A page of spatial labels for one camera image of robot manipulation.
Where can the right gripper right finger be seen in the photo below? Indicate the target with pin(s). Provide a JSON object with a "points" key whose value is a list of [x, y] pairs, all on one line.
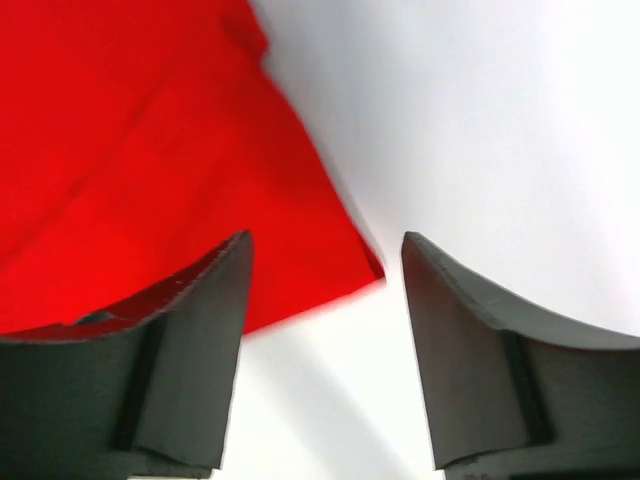
{"points": [[512, 390]]}

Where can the red t shirt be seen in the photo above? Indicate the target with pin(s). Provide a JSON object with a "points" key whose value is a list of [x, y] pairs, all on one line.
{"points": [[136, 138]]}

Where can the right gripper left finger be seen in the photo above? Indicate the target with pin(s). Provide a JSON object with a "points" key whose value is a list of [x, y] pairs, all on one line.
{"points": [[139, 389]]}

